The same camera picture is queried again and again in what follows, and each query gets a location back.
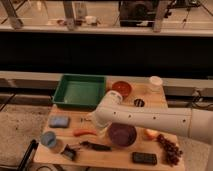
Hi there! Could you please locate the bunch of red grapes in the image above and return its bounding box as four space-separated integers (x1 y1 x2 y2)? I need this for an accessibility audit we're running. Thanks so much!
157 134 183 166

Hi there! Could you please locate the blue sponge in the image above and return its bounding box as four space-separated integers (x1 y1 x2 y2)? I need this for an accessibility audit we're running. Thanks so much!
49 116 70 128

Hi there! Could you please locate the black handled tool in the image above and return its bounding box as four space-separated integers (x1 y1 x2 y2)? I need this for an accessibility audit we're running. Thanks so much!
79 141 111 151

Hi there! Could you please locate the purple bowl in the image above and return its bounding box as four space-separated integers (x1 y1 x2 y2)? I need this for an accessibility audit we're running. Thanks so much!
108 123 137 147

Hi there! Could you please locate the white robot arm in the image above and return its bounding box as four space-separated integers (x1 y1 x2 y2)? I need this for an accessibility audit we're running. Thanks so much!
90 90 213 144

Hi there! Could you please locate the small metal utensil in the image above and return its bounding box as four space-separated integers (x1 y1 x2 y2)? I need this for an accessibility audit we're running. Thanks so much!
80 118 91 122

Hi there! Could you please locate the black binder clip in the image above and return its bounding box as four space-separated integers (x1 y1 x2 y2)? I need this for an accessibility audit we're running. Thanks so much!
61 145 79 161

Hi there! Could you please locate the green plastic tray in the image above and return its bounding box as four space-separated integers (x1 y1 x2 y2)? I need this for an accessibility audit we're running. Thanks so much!
53 74 106 109

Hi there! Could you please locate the small metal cup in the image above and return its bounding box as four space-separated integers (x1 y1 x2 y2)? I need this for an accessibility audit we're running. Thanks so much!
134 98 145 107

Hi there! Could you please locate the orange and yellow apple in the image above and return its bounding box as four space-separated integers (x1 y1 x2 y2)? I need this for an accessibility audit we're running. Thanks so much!
144 129 159 140

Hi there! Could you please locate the red chili pepper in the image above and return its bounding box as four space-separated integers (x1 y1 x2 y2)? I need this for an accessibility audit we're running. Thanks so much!
73 129 97 137

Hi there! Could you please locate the red bowl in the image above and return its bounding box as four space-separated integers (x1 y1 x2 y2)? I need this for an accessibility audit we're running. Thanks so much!
112 81 132 98

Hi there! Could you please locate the black chair frame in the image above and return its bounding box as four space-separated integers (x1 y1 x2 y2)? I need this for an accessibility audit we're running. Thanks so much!
17 139 38 171

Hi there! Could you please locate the black rectangular remote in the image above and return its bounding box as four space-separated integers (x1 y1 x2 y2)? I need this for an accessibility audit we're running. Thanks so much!
132 152 157 165

